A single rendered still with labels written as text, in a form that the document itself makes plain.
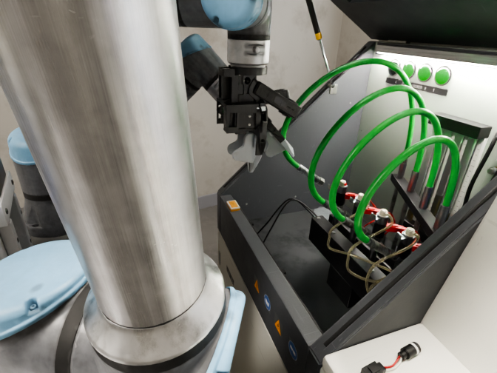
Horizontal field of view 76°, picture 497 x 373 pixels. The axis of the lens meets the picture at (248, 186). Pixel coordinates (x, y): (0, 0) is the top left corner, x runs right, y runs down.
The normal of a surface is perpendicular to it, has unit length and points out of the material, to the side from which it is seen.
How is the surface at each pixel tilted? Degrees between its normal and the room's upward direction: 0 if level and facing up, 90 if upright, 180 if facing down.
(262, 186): 90
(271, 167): 90
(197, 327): 50
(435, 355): 0
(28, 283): 8
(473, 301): 76
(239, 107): 90
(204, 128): 90
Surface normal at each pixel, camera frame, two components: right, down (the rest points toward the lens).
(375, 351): 0.04, -0.89
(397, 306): 0.34, 0.43
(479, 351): -0.90, -0.09
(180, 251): 0.80, 0.35
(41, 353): -0.14, -0.04
